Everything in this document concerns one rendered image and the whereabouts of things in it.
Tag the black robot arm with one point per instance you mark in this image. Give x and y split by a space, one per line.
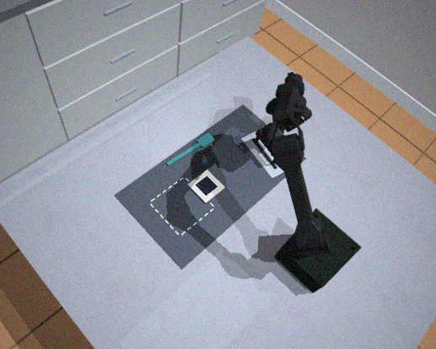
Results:
288 153

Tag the grey tile with dark square top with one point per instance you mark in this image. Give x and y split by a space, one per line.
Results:
206 186

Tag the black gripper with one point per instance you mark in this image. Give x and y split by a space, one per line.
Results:
288 126

